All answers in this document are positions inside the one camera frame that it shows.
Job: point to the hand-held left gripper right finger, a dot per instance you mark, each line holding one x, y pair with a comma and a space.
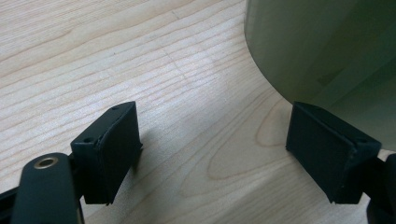
327, 155

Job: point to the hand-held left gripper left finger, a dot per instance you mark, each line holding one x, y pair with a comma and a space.
106, 155

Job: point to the pale green trash bin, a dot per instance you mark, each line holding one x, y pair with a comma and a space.
311, 46

